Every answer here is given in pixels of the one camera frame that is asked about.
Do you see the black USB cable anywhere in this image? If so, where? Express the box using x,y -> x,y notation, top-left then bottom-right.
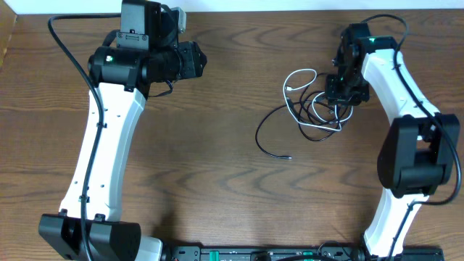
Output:
295,72 -> 351,143

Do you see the white USB cable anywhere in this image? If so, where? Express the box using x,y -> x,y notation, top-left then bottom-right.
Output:
282,67 -> 355,133

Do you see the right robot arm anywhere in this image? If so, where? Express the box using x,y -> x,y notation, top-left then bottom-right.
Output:
326,22 -> 460,260

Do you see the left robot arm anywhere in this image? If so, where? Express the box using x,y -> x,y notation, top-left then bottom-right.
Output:
38,1 -> 207,260

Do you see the cardboard panel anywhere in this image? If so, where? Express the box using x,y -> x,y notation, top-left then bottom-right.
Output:
0,0 -> 17,67

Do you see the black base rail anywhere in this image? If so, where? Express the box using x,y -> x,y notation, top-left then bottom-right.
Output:
161,244 -> 445,261

